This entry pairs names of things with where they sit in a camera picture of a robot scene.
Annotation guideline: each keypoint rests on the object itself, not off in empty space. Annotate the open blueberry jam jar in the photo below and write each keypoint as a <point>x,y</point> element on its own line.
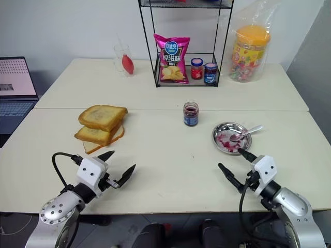
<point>190,116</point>

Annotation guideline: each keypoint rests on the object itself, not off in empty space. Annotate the small toasted bread slice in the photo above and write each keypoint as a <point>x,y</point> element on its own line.
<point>90,134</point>

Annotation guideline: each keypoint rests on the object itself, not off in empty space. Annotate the red lid jar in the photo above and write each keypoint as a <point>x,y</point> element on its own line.
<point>196,72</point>

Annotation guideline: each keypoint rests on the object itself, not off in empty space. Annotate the red oval object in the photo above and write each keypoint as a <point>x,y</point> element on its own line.
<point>128,64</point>

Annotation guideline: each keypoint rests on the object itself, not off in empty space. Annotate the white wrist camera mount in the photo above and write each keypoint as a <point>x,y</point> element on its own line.
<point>89,170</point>
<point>265,168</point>

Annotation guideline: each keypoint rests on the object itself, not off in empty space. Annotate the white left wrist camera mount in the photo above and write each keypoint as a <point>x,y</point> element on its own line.
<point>89,170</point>

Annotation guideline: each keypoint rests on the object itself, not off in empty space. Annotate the pink potato chip bag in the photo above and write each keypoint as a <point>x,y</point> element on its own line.
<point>173,59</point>

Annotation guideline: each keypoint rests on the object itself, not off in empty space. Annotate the metal spoon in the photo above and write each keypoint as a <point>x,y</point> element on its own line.
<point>254,128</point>

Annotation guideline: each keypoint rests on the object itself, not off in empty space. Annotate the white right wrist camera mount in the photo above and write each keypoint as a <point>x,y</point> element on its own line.
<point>265,168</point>

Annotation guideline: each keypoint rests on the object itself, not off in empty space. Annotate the blue lid jar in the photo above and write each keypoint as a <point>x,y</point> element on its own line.
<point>210,76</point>

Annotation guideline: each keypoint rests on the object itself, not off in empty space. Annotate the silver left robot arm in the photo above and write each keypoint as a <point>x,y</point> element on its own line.
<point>57,206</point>

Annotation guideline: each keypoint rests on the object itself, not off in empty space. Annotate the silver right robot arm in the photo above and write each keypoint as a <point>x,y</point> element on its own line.
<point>292,204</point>

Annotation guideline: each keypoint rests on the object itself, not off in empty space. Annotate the white bread slice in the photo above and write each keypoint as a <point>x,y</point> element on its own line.
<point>91,148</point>

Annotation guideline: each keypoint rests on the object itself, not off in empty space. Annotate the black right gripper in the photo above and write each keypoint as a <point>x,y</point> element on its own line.
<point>254,177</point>

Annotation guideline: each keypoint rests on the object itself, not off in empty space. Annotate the clear drinking glass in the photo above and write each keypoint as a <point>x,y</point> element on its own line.
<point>119,59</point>

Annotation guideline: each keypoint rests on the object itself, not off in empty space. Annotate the round metal plate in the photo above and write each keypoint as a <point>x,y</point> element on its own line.
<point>225,131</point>

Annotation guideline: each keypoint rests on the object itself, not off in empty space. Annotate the candy jar in plastic bag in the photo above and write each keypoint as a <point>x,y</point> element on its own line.
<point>258,15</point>

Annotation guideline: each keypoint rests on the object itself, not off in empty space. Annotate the dark rounded shape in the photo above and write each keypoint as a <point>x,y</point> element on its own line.
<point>150,236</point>
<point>212,233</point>

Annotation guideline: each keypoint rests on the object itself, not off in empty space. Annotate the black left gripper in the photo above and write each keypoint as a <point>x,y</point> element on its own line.
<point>105,184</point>

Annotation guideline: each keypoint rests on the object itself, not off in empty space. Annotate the candy jar with orange lid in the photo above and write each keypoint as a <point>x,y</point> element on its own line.
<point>248,59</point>

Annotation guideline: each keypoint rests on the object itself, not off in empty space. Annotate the dark blue laptop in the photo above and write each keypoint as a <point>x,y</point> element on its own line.
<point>15,77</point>

